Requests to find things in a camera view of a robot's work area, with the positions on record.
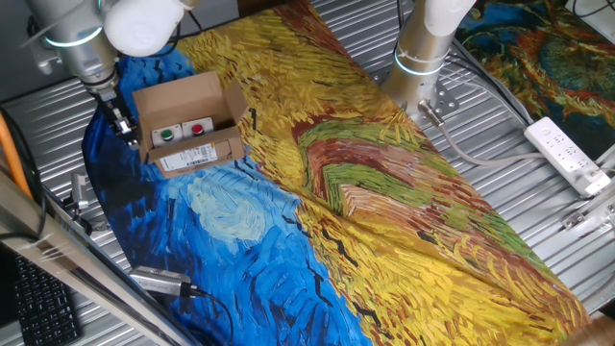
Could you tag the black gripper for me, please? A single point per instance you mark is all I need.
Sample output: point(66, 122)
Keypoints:
point(113, 108)

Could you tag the brown cardboard shipping box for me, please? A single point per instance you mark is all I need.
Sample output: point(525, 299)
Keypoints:
point(182, 101)

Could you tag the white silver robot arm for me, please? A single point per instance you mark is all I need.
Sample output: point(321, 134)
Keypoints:
point(418, 43)

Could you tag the green push button box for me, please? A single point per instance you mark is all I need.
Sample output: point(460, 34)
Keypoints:
point(166, 135)

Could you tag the small silver clamp device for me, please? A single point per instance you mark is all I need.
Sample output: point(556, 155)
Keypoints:
point(79, 187)

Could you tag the black computer keyboard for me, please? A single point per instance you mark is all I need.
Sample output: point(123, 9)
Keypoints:
point(45, 307)

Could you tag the wheatfield painting print tablecloth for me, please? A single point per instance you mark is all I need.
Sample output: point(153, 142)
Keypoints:
point(336, 192)

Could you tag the sunflower painting print cloth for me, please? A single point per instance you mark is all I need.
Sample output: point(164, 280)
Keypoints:
point(543, 62)

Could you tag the white power strip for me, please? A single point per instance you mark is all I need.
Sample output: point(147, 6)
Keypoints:
point(567, 156)

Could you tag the white flat object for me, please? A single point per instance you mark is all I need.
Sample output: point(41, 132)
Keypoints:
point(593, 12)

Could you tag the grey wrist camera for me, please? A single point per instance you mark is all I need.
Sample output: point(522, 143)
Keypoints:
point(45, 57)

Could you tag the aluminium frame bar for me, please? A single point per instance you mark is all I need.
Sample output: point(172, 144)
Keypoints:
point(62, 257)

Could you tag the silver depth camera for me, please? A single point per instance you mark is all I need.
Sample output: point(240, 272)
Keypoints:
point(158, 280)

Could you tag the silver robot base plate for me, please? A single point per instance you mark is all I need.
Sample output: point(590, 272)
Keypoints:
point(444, 98)

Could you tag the metal corner bracket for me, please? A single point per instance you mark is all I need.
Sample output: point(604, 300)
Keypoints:
point(574, 220)

